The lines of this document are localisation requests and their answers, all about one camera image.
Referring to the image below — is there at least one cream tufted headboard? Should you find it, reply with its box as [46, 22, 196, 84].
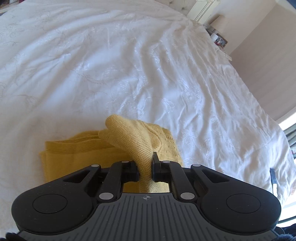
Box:
[169, 0, 196, 11]

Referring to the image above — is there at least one framed photo right nightstand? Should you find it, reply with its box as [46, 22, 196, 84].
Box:
[214, 34, 228, 49]

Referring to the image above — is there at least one white embroidered bedspread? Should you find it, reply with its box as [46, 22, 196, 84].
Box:
[1, 1, 295, 234]

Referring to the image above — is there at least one white right nightstand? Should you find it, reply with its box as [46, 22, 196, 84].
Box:
[203, 24, 232, 61]

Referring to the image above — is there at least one yellow knit sweater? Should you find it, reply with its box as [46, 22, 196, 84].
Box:
[40, 114, 183, 193]

